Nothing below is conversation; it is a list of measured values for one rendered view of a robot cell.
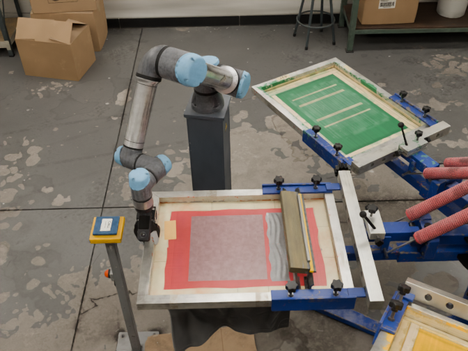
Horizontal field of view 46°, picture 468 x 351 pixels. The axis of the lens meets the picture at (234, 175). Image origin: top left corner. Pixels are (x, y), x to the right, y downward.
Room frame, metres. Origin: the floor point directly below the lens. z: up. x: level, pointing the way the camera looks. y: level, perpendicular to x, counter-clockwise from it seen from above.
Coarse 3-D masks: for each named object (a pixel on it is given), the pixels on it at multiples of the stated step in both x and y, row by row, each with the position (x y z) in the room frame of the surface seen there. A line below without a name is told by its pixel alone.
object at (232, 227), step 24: (192, 216) 1.65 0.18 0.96; (216, 216) 1.64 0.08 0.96; (240, 216) 1.64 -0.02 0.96; (264, 216) 1.64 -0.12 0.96; (312, 216) 1.63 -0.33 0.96; (192, 240) 1.51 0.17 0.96; (216, 240) 1.51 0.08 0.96; (240, 240) 1.50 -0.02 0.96; (264, 240) 1.50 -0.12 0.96; (312, 240) 1.50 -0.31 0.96
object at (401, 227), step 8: (384, 224) 1.49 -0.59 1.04; (392, 224) 1.49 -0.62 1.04; (400, 224) 1.49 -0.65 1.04; (408, 224) 1.49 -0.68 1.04; (392, 232) 1.45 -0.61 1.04; (400, 232) 1.45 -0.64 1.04; (408, 232) 1.45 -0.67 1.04; (368, 240) 1.45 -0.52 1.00; (392, 240) 1.45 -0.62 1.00; (400, 240) 1.45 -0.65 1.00; (408, 240) 1.45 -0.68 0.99
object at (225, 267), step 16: (176, 256) 1.43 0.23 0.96; (192, 256) 1.42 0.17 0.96; (208, 256) 1.42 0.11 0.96; (224, 256) 1.42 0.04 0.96; (240, 256) 1.42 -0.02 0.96; (256, 256) 1.42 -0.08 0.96; (320, 256) 1.41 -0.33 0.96; (176, 272) 1.35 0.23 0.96; (192, 272) 1.35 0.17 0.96; (208, 272) 1.34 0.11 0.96; (224, 272) 1.34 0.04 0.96; (240, 272) 1.34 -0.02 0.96; (256, 272) 1.34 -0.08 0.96; (320, 272) 1.33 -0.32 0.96; (176, 288) 1.27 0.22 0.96
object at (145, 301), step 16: (160, 192) 1.76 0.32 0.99; (176, 192) 1.76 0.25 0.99; (192, 192) 1.75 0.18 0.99; (208, 192) 1.75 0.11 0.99; (224, 192) 1.75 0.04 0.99; (240, 192) 1.75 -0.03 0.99; (256, 192) 1.75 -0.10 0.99; (336, 224) 1.55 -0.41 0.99; (336, 240) 1.46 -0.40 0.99; (144, 256) 1.40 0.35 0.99; (336, 256) 1.39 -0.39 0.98; (144, 272) 1.32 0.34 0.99; (144, 288) 1.25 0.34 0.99; (144, 304) 1.18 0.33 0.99; (160, 304) 1.18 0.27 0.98; (176, 304) 1.18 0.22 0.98; (192, 304) 1.18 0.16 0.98; (208, 304) 1.18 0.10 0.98; (224, 304) 1.18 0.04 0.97; (240, 304) 1.18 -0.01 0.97; (256, 304) 1.18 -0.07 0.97
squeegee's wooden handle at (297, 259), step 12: (288, 192) 1.67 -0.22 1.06; (288, 204) 1.60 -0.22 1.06; (288, 216) 1.53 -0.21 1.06; (288, 228) 1.46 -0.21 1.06; (300, 228) 1.47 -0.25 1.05; (288, 240) 1.40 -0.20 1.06; (300, 240) 1.41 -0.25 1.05; (288, 252) 1.35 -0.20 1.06; (300, 252) 1.35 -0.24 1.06; (288, 264) 1.30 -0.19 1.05; (300, 264) 1.29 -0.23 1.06
